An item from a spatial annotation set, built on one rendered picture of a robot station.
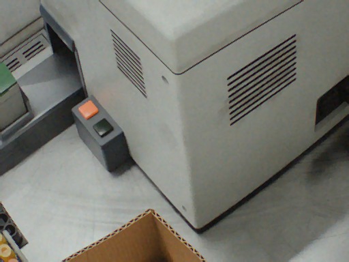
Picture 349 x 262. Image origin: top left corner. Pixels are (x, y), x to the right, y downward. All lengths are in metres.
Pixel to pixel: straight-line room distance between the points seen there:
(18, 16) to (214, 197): 1.55
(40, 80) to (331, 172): 0.34
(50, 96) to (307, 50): 0.31
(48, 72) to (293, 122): 0.28
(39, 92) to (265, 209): 0.28
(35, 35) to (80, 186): 1.36
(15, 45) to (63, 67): 1.29
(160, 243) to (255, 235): 0.13
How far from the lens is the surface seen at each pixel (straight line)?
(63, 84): 0.92
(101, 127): 0.86
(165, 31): 0.60
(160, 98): 0.69
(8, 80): 0.85
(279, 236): 0.84
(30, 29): 2.24
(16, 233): 0.85
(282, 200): 0.86
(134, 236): 0.71
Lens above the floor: 1.63
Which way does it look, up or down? 56 degrees down
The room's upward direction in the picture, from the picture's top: 9 degrees counter-clockwise
